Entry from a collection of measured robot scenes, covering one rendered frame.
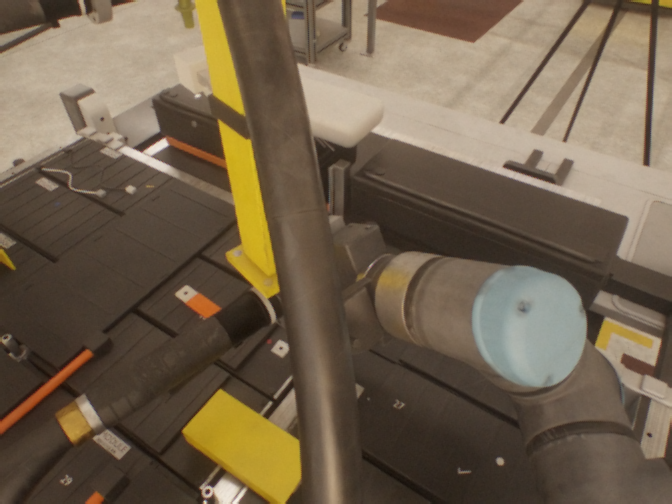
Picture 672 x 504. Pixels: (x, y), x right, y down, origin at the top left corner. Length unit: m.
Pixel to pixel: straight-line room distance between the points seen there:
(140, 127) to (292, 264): 1.34
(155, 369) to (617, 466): 0.43
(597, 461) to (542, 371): 0.08
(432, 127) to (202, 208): 0.80
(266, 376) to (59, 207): 0.56
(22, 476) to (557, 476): 0.47
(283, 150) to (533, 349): 0.26
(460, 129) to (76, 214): 1.03
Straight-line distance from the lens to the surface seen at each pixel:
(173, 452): 0.73
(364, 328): 0.51
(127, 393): 0.58
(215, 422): 0.70
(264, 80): 0.24
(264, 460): 0.67
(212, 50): 0.45
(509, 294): 0.40
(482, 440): 0.71
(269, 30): 0.25
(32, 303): 0.93
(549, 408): 0.49
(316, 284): 0.23
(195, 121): 1.11
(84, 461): 0.75
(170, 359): 0.59
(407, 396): 0.72
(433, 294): 0.44
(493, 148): 1.50
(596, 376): 0.51
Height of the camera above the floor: 1.63
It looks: 45 degrees down
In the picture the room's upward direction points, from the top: straight up
